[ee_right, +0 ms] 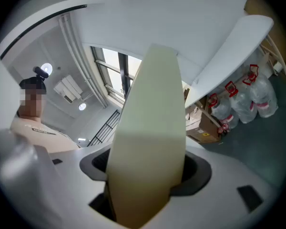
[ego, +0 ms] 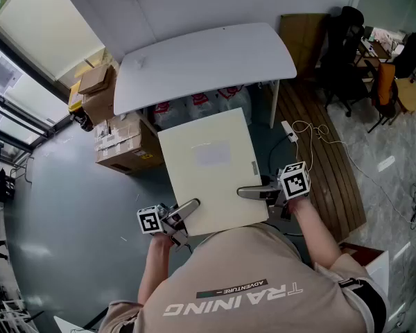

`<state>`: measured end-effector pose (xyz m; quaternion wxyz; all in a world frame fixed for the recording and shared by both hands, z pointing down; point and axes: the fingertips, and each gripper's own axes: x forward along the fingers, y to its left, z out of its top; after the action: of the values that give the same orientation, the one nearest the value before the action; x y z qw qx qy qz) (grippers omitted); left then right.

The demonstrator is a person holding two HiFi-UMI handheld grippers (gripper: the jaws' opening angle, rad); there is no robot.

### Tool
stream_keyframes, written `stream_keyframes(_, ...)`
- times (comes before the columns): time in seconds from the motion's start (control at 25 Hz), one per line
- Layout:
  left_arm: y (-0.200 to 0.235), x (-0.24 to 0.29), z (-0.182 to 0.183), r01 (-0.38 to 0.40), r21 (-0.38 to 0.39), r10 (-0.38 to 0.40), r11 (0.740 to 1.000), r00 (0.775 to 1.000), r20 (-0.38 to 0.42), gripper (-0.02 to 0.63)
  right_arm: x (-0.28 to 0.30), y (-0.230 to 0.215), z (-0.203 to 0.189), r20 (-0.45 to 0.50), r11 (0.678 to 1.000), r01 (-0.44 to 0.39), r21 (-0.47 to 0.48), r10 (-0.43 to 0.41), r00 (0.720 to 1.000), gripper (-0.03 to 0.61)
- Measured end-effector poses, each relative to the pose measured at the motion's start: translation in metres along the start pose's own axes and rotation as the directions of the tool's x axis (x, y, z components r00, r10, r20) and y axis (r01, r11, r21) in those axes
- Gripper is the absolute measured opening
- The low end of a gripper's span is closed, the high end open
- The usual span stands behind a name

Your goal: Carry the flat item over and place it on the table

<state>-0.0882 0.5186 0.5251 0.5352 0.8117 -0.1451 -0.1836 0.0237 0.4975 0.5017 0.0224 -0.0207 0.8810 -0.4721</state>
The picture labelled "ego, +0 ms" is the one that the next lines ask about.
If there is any cluttered wooden side desk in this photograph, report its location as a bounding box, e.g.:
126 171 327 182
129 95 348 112
355 26 415 83

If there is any black cable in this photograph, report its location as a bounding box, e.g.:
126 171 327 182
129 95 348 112
268 137 292 173

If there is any window with white blind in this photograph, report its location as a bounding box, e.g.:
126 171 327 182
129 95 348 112
0 0 107 152

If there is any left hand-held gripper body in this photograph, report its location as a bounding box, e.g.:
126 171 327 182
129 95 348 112
137 202 191 253

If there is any red and white box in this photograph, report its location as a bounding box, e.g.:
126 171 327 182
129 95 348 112
339 241 391 300

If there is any brown cardboard sheet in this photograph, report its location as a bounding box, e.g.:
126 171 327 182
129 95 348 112
279 12 330 79

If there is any medium cardboard box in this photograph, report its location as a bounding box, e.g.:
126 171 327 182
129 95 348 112
82 81 121 126

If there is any white power strip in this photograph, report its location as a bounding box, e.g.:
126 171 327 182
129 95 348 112
280 120 298 143

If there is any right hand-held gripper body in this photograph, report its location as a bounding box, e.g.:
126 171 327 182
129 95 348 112
259 161 311 222

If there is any wooden slat panel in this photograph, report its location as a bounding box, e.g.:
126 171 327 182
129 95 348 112
275 80 367 242

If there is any black office chair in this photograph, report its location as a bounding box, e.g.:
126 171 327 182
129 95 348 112
315 6 372 117

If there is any white cable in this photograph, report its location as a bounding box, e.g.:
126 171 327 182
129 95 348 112
293 119 416 221

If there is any cream folder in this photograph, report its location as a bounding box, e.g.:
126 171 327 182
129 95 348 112
157 108 270 237

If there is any clear bag with red print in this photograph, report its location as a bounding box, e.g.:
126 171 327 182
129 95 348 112
185 90 221 119
217 85 253 124
153 97 188 131

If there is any small cardboard box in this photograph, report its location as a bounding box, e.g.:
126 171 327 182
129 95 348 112
78 64 115 95

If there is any orange chair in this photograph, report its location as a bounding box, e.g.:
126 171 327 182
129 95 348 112
365 59 416 133

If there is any large taped cardboard box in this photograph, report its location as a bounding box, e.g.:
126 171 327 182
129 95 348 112
94 111 164 176

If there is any yellow plastic bin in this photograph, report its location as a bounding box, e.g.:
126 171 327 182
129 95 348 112
68 81 85 112

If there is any white table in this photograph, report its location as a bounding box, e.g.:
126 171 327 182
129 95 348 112
113 22 298 130

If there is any person's right forearm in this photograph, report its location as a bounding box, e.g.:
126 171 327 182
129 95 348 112
291 198 344 270

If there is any person's beige printed t-shirt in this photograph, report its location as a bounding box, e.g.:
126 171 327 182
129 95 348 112
98 222 391 333

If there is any person's left forearm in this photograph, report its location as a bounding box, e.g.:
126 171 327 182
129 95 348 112
137 234 174 307

